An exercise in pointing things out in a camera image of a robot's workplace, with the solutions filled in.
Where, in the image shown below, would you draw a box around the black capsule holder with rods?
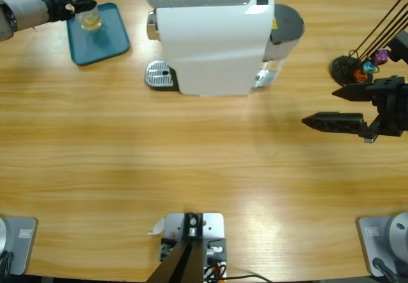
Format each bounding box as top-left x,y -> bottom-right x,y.
330,0 -> 408,88

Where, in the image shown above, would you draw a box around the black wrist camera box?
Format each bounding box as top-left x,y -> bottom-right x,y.
387,29 -> 408,64

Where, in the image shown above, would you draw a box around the clear water tank dark lid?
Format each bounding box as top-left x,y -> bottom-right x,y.
251,4 -> 305,90

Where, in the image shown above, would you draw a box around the white mount block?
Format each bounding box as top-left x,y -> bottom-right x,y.
159,212 -> 228,279

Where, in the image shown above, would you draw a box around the orange cables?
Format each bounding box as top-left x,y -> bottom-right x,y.
203,262 -> 227,279

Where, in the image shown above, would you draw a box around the white capsule coffee machine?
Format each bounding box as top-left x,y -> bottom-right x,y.
145,0 -> 275,98

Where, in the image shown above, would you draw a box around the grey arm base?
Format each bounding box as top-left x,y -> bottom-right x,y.
0,215 -> 38,276
356,212 -> 408,277

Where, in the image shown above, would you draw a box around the thick black base cable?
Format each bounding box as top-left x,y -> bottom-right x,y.
0,250 -> 15,276
372,257 -> 399,283

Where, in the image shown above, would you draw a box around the clear glass cup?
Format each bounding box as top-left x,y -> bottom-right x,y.
66,0 -> 105,32

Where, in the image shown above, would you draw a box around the white paper tag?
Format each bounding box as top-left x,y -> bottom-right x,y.
146,217 -> 166,236

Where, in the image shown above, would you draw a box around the thin black cable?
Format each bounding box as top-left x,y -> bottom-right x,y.
222,274 -> 272,283

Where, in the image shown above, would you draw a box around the teal plastic tray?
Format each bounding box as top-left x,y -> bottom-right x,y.
66,2 -> 131,66

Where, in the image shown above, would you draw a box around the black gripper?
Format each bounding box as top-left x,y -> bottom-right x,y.
301,76 -> 408,143
43,0 -> 98,22

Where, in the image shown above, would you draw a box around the dark camera post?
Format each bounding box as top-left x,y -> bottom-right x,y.
146,212 -> 205,283

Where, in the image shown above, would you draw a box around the purple coffee capsule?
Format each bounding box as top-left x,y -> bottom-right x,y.
373,49 -> 390,66

